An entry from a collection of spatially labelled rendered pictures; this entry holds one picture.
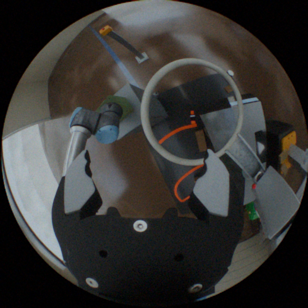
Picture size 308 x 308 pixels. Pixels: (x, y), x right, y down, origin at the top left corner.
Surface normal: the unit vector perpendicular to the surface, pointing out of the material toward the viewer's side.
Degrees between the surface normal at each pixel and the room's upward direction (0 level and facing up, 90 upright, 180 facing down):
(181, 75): 0
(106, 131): 51
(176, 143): 0
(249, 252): 90
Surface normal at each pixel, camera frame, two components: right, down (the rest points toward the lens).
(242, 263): -0.50, -0.85
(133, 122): -0.29, 0.33
